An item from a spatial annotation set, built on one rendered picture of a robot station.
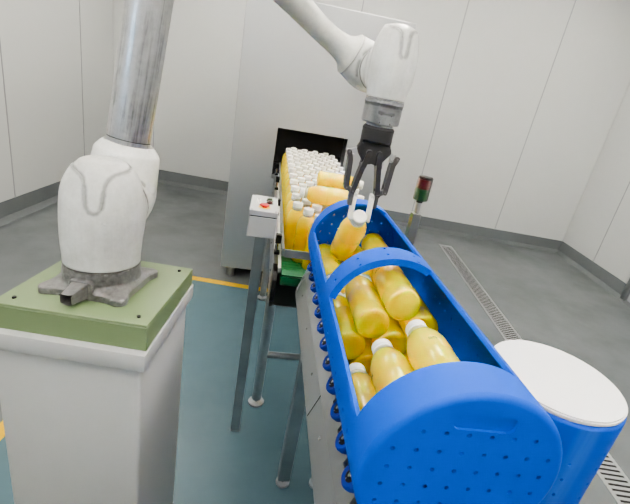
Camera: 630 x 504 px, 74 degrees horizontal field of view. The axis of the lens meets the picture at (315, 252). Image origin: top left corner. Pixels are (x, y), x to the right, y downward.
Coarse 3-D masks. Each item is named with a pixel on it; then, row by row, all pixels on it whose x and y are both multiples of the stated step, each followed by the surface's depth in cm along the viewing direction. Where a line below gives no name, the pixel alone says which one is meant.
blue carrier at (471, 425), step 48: (384, 240) 135; (336, 288) 89; (432, 288) 101; (336, 336) 77; (480, 336) 67; (336, 384) 71; (432, 384) 53; (480, 384) 52; (384, 432) 52; (432, 432) 52; (480, 432) 52; (528, 432) 53; (384, 480) 54; (432, 480) 55; (480, 480) 56; (528, 480) 57
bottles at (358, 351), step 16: (368, 272) 116; (336, 304) 95; (352, 320) 89; (352, 336) 85; (384, 336) 86; (400, 336) 86; (352, 352) 87; (368, 352) 89; (352, 368) 77; (368, 368) 89; (368, 384) 71; (368, 400) 67
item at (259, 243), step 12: (264, 240) 158; (252, 264) 162; (252, 276) 164; (252, 288) 166; (252, 300) 168; (252, 312) 170; (252, 324) 172; (240, 360) 179; (240, 372) 181; (240, 384) 184; (240, 396) 186; (240, 408) 189
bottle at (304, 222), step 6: (306, 216) 154; (300, 222) 155; (306, 222) 154; (312, 222) 155; (300, 228) 155; (306, 228) 154; (300, 234) 155; (306, 234) 155; (294, 240) 158; (300, 240) 156; (294, 246) 158; (300, 246) 157; (294, 258) 159
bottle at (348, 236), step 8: (344, 224) 109; (352, 224) 107; (336, 232) 116; (344, 232) 110; (352, 232) 108; (360, 232) 108; (336, 240) 116; (344, 240) 112; (352, 240) 110; (360, 240) 112; (336, 248) 118; (344, 248) 115; (352, 248) 115; (336, 256) 121; (344, 256) 120
